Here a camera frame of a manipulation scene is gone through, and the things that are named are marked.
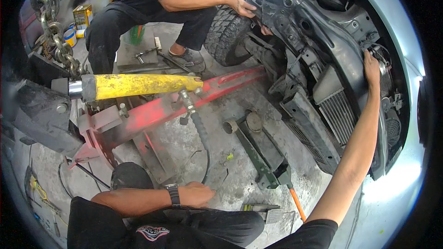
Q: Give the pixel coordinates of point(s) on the dark grey puller tower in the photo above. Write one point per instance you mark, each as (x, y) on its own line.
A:
(41, 110)

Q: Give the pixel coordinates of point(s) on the green bucket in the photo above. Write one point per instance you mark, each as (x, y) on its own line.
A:
(136, 35)

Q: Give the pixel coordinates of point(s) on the person's right fingers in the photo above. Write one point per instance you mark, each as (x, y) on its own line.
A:
(369, 58)

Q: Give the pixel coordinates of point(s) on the long metal wrench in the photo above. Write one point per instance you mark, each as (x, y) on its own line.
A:
(173, 61)

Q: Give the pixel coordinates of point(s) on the red frame puller beam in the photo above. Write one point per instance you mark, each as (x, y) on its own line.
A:
(155, 110)

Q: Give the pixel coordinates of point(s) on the person's left fingers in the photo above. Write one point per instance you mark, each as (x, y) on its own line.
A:
(207, 193)

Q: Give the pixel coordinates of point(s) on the person's right hand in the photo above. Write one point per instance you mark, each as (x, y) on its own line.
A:
(372, 74)

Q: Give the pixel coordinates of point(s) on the yellow paint can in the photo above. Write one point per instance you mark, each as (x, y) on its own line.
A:
(82, 16)

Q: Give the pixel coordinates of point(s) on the grey foot pump pedal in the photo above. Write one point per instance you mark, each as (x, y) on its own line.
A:
(264, 211)

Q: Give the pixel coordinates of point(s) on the person's left hand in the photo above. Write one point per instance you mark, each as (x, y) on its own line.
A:
(195, 195)

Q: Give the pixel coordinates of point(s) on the ribbed metal car radiator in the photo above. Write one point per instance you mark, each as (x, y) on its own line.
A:
(335, 110)

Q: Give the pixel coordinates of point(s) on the black car tyre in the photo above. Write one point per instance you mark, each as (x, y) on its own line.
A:
(226, 34)

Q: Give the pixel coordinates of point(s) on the black wrist band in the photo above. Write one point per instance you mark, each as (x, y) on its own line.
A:
(174, 195)

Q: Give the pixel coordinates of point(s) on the black car front panel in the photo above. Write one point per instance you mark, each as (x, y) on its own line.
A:
(341, 46)

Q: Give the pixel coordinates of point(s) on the person's body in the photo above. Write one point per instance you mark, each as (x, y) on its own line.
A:
(97, 224)

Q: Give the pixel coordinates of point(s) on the silver car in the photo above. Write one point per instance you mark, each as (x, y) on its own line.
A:
(398, 13)

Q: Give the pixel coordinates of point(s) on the green floor jack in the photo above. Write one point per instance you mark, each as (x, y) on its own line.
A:
(263, 155)

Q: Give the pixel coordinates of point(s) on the yellow hydraulic ram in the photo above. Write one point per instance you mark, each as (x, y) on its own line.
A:
(138, 85)

